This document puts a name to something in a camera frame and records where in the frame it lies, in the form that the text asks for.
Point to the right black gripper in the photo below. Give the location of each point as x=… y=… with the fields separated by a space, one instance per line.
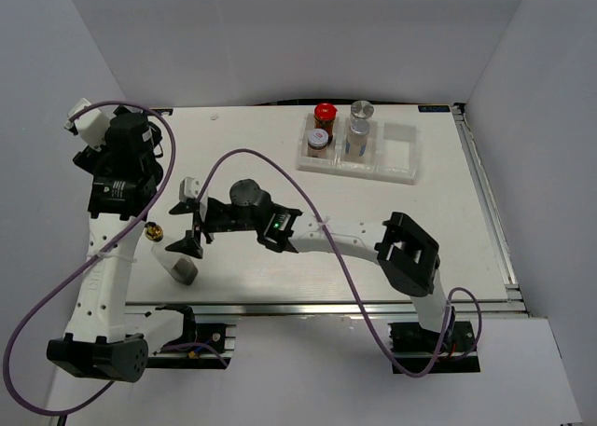
x=188 y=244

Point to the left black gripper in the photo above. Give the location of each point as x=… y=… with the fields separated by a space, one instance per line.
x=90 y=159

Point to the clear bottle dark contents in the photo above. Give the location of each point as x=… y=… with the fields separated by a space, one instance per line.
x=179 y=266

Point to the purple lid spice jar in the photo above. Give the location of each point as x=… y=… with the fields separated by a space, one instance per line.
x=317 y=143

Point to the red lid sauce jar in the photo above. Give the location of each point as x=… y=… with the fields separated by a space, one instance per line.
x=324 y=115

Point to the white tube bottle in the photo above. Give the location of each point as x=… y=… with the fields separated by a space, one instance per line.
x=357 y=138

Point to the silver lid white shaker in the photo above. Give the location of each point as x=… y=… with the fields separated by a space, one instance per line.
x=361 y=110

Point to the white three-slot organizer tray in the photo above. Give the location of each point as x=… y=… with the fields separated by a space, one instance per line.
x=392 y=154

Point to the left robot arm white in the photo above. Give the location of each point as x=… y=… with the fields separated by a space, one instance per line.
x=125 y=177

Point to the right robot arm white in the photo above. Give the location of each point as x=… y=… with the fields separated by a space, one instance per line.
x=406 y=253

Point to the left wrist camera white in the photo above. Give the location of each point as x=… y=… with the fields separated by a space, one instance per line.
x=90 y=127

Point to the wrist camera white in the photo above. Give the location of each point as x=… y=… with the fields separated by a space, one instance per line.
x=90 y=127
x=189 y=190

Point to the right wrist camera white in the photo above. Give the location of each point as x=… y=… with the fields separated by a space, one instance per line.
x=189 y=190

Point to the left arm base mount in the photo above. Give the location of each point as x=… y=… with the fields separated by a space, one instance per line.
x=176 y=339

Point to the aluminium rail front edge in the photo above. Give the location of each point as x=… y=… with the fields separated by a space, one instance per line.
x=301 y=309

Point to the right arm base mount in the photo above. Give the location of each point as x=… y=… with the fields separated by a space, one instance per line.
x=413 y=348

